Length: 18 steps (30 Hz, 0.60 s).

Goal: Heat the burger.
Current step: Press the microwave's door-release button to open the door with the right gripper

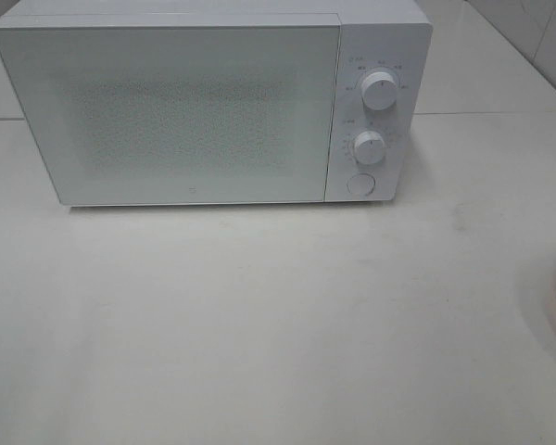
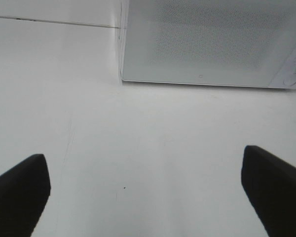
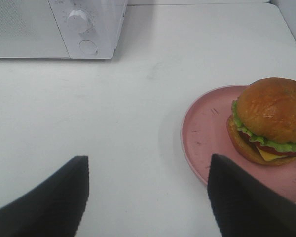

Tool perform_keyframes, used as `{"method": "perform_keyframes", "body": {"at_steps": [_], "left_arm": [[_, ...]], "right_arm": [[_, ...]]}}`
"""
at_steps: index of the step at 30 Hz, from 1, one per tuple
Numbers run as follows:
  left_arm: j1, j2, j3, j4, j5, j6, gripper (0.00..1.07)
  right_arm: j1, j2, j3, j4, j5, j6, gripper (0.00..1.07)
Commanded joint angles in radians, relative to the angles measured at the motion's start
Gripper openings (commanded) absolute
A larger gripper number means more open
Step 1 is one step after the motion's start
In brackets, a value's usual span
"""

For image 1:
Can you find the round white door release button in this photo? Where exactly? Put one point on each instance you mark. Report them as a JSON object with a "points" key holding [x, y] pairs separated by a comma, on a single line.
{"points": [[361, 185]]}

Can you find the lower white timer knob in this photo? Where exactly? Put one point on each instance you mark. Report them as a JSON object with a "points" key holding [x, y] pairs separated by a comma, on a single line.
{"points": [[368, 148]]}

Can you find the upper white power knob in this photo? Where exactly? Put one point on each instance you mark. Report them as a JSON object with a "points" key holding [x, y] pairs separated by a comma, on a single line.
{"points": [[379, 90]]}

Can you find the white microwave oven body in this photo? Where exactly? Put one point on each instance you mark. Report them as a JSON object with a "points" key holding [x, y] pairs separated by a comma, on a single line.
{"points": [[374, 35]]}

